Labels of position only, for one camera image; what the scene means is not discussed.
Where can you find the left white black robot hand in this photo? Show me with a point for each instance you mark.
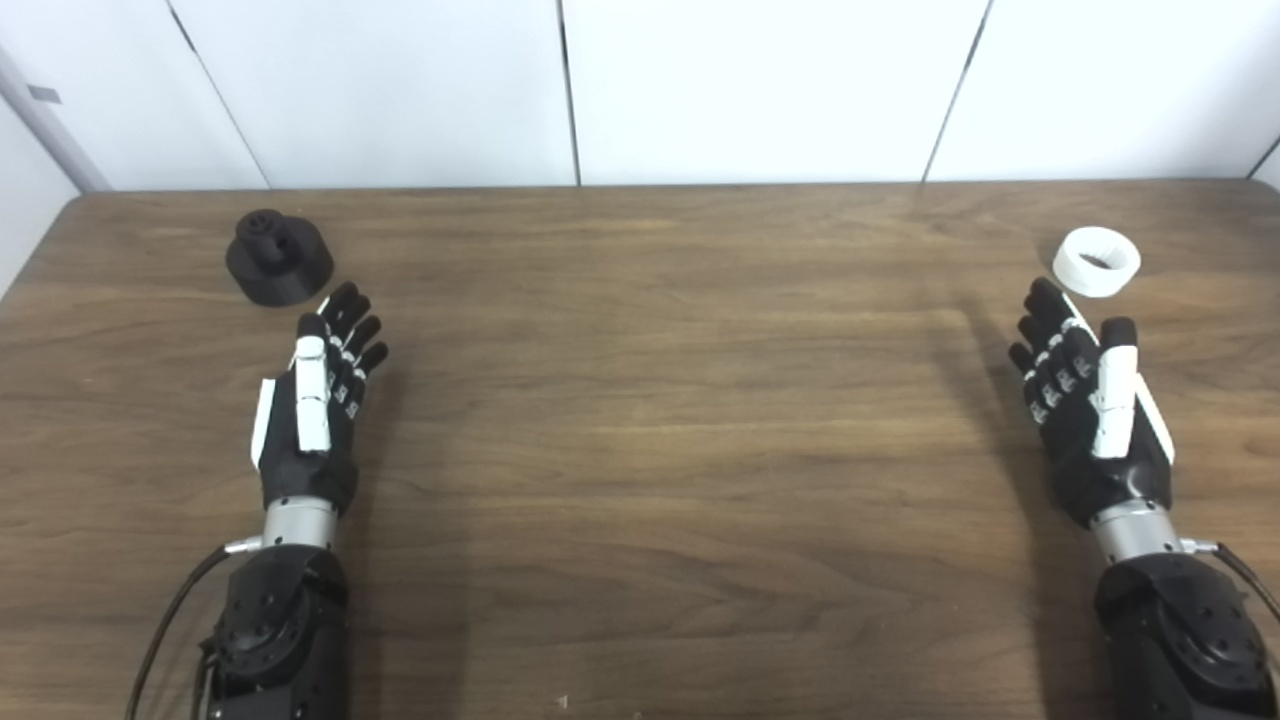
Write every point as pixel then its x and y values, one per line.
pixel 312 470

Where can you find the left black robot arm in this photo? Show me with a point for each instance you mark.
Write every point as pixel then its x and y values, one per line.
pixel 285 630

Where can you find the small grey post tag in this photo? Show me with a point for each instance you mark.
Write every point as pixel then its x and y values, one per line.
pixel 44 95

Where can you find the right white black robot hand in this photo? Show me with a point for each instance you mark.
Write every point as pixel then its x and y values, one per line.
pixel 1085 470

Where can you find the grey wall corner post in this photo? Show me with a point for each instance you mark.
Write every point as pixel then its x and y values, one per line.
pixel 55 130

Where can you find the round black plastic part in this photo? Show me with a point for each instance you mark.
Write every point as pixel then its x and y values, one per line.
pixel 285 272

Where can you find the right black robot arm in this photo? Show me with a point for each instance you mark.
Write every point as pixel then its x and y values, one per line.
pixel 1175 640

